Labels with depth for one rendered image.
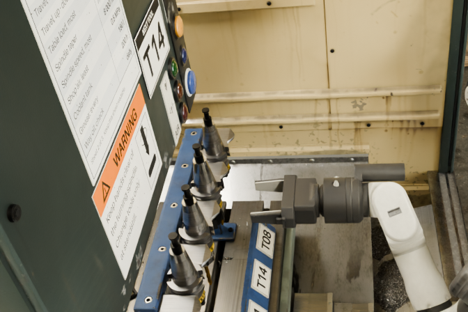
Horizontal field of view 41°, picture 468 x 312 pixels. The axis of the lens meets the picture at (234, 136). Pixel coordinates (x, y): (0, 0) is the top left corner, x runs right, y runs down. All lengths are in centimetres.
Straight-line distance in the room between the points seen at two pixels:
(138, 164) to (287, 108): 112
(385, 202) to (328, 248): 57
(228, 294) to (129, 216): 90
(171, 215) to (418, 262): 46
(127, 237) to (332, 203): 67
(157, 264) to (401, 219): 44
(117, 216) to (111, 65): 13
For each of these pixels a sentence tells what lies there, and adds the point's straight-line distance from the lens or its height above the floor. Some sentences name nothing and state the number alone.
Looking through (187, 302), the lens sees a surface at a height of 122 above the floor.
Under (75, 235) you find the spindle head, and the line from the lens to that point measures 49.
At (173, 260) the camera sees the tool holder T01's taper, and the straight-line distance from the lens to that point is 105.
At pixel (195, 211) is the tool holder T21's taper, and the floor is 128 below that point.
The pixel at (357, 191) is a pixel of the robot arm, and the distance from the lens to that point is 120.
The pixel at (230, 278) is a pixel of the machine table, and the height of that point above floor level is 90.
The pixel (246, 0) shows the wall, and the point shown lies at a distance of 152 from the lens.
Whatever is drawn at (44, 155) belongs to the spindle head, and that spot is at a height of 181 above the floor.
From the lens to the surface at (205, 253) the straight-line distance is 114.
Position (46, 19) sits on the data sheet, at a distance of 46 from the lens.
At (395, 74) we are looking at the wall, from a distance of 164.
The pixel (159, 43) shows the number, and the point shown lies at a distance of 69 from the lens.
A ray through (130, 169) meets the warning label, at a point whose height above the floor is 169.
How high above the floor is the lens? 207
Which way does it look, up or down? 39 degrees down
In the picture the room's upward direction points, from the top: 10 degrees counter-clockwise
